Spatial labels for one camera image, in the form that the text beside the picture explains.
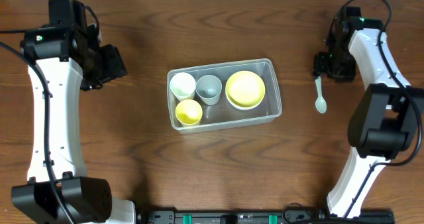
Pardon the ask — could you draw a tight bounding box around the clear plastic container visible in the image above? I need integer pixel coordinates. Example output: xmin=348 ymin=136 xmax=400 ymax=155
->
xmin=167 ymin=58 xmax=283 ymax=134

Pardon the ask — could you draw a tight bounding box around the yellow plastic cup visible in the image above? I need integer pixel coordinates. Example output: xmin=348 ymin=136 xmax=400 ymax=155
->
xmin=175 ymin=99 xmax=203 ymax=127

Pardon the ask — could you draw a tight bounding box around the grey plastic cup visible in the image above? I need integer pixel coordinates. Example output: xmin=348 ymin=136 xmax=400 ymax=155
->
xmin=195 ymin=75 xmax=222 ymax=105

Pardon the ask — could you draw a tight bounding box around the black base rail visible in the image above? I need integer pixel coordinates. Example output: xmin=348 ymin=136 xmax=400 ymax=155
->
xmin=136 ymin=207 xmax=396 ymax=224

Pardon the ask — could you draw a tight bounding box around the white plastic cup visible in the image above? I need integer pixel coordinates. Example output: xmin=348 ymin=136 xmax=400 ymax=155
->
xmin=170 ymin=72 xmax=196 ymax=101

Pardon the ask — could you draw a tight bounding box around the mint green plastic spoon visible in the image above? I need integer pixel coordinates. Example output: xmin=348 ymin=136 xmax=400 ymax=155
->
xmin=315 ymin=77 xmax=327 ymax=114

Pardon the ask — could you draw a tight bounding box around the white plastic bowl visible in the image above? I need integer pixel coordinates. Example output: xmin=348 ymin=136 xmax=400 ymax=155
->
xmin=225 ymin=92 xmax=265 ymax=111

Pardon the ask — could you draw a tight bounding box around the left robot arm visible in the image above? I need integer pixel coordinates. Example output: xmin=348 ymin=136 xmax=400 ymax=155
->
xmin=11 ymin=0 xmax=136 ymax=223

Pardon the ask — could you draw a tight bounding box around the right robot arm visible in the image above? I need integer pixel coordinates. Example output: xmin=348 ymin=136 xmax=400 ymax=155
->
xmin=312 ymin=6 xmax=423 ymax=219

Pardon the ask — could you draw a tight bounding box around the yellow plastic bowl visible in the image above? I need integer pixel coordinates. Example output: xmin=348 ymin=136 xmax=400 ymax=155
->
xmin=225 ymin=71 xmax=266 ymax=103

